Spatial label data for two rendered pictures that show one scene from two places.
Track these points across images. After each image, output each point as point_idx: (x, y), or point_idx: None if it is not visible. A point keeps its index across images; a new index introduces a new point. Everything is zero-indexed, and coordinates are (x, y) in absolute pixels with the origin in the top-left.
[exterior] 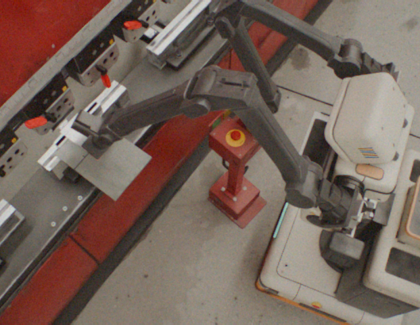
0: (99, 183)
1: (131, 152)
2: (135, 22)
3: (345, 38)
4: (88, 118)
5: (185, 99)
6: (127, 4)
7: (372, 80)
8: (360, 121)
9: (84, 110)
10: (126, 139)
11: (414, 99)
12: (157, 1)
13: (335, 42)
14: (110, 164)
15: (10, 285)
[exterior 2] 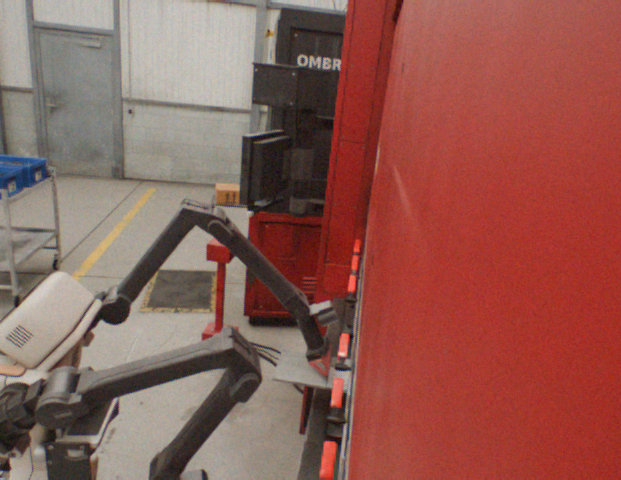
0: (303, 354)
1: (293, 376)
2: (344, 349)
3: (66, 403)
4: (322, 306)
5: (229, 221)
6: (357, 334)
7: (50, 304)
8: (70, 280)
9: (329, 306)
10: (317, 426)
11: None
12: (349, 393)
13: (87, 379)
14: (304, 365)
15: (327, 331)
